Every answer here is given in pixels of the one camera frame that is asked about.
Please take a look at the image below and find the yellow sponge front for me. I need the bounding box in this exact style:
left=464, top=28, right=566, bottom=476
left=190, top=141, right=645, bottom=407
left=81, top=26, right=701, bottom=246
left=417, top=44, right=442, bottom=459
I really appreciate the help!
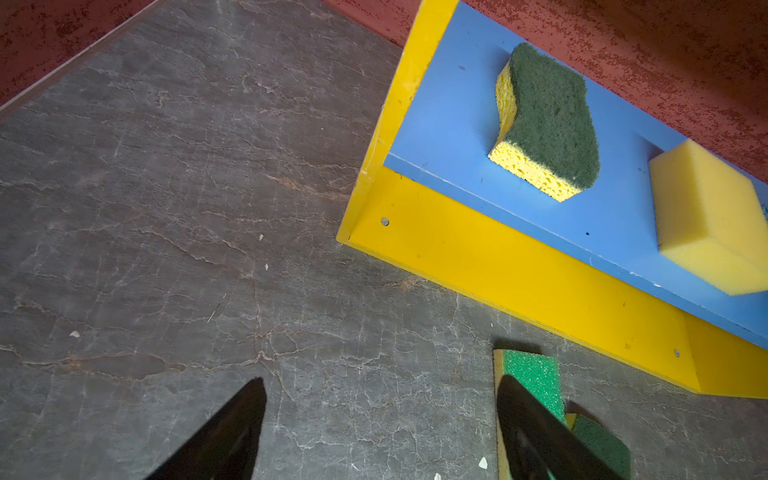
left=649, top=139, right=767, bottom=296

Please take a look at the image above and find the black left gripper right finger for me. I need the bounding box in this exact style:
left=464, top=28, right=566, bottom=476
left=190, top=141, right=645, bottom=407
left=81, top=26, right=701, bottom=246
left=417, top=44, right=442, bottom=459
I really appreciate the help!
left=496, top=375, right=619, bottom=479

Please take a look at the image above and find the yellow wooden two-tier shelf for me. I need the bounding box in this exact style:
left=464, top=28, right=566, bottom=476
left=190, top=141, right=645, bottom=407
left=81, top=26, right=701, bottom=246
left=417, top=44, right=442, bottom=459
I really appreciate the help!
left=337, top=1, right=767, bottom=399

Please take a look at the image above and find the dark green wavy sponge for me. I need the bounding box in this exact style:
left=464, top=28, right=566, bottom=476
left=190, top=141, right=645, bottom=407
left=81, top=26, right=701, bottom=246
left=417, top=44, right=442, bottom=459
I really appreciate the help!
left=488, top=42, right=601, bottom=202
left=565, top=413, right=631, bottom=479

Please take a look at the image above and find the bright green yellow sponge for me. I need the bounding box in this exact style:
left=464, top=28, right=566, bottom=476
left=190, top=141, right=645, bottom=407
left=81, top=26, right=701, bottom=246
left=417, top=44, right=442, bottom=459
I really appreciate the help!
left=493, top=348, right=567, bottom=480

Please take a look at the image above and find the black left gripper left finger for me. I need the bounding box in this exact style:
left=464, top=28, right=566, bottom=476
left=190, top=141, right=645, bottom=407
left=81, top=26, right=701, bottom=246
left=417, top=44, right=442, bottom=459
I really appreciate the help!
left=149, top=377, right=267, bottom=479

